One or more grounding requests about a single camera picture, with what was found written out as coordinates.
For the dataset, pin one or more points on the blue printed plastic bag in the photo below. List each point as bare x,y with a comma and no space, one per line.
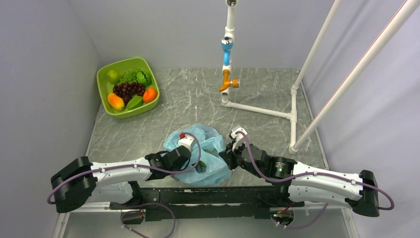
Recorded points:
213,169

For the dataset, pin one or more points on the green plastic tray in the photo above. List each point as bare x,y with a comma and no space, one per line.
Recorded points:
105,87

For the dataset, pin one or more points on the orange fake mango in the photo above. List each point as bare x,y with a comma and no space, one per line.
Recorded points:
115,101

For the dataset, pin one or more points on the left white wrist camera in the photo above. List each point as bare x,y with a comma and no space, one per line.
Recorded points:
186,140

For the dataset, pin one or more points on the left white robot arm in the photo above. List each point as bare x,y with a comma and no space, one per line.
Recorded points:
82,181

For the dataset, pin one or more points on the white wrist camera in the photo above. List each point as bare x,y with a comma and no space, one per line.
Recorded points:
237,136
186,140

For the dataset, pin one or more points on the orange fake fruit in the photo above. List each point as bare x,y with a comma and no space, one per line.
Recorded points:
149,95

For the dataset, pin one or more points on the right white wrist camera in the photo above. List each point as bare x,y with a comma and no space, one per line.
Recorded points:
237,136

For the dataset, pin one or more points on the green fake fruit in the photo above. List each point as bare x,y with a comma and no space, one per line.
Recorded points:
135,102
208,152

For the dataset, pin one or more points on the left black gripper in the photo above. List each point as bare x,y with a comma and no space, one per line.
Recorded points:
184,168

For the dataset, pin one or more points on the green fake pear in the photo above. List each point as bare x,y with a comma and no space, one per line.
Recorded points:
113,76

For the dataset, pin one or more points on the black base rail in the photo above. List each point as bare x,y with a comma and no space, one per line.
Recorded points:
208,202

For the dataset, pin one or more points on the green fake grapes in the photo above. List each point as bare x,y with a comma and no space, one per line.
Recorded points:
129,76

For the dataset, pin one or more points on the dark red fake grapes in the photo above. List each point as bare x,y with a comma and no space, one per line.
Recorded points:
128,90

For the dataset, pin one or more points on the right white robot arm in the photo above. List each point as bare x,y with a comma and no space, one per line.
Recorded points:
297,182

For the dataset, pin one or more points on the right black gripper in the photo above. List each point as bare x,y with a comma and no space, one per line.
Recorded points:
229,155

